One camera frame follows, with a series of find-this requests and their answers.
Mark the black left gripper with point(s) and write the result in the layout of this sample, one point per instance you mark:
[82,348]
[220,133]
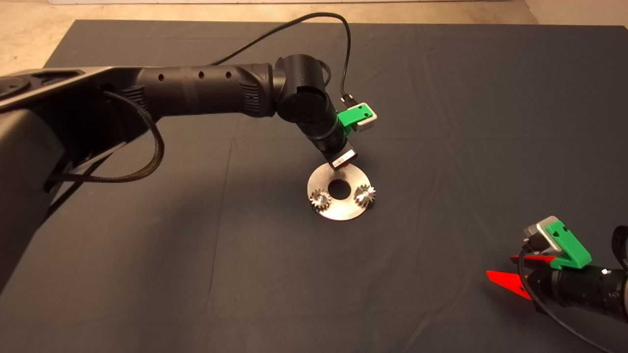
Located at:
[328,139]

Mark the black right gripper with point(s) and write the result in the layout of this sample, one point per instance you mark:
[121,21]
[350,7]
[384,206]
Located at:
[574,289]

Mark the small steel planetary gear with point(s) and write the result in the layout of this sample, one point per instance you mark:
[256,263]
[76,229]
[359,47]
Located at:
[364,194]
[320,199]

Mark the round metal carrier plate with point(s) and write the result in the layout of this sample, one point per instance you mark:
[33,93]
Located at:
[338,211]

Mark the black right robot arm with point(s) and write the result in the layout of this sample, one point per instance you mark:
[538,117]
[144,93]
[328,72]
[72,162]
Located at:
[626,301]

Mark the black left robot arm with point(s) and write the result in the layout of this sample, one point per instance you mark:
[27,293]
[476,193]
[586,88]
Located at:
[196,90]

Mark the braided black harness loop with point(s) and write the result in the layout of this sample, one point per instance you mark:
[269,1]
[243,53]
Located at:
[160,152]

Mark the dark grey table cloth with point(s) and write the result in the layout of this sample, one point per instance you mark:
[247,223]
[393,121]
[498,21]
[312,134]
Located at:
[147,294]

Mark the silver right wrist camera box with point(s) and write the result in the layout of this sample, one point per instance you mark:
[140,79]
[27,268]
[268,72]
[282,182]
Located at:
[537,229]

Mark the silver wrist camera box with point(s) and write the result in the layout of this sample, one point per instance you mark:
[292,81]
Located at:
[369,122]
[537,229]

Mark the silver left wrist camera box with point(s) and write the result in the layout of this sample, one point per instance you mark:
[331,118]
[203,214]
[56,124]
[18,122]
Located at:
[369,122]

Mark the green left camera mount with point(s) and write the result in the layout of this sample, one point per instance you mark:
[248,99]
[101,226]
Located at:
[353,116]

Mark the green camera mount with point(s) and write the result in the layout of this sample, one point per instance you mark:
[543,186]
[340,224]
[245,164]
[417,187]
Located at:
[569,245]
[353,116]

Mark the green right camera mount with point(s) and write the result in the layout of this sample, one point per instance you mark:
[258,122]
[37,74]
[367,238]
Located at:
[569,245]

